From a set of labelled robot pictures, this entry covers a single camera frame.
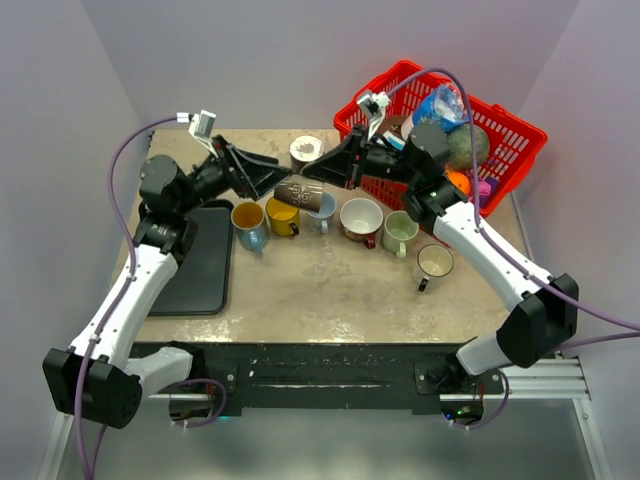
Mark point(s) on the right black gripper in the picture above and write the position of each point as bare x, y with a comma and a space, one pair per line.
336, 166

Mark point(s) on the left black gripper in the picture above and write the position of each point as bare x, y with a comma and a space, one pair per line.
252, 175

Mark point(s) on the dark maroon mug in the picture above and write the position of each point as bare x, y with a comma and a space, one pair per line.
300, 192

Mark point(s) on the yellow mug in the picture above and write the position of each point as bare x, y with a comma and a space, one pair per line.
284, 219

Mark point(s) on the teal rimmed mug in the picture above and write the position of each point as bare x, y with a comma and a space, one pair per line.
250, 224

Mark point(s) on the pale blue mug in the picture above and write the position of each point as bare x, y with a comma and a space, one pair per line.
321, 221

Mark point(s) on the brown floral mug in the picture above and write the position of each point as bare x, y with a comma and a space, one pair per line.
361, 219

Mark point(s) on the pale green mug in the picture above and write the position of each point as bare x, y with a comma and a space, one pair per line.
398, 233

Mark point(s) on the white cream mug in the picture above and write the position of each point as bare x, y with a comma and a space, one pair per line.
434, 263

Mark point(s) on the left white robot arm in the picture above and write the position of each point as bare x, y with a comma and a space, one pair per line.
95, 378

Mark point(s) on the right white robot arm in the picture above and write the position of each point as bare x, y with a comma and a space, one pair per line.
541, 314

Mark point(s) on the black labelled can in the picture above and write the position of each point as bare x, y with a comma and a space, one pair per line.
304, 150

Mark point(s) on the blue white box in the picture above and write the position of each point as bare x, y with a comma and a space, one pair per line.
393, 140

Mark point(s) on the red plastic basket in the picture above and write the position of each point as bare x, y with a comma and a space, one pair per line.
514, 143

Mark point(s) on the green melon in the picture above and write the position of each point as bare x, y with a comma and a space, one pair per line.
463, 141

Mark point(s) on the orange fruit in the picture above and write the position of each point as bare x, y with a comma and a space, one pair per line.
460, 181

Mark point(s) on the blue white snack bag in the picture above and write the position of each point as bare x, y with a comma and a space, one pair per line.
444, 106

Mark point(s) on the black plastic tray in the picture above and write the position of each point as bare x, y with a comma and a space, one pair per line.
200, 285

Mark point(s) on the purple toy block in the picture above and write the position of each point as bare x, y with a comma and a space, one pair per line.
484, 189

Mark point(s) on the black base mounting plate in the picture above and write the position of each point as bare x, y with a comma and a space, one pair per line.
345, 376

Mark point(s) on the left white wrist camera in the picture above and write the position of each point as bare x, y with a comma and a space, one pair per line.
200, 127

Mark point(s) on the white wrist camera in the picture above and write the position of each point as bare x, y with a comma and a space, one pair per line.
373, 106
200, 127

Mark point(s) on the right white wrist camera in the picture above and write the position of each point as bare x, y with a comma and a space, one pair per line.
373, 106

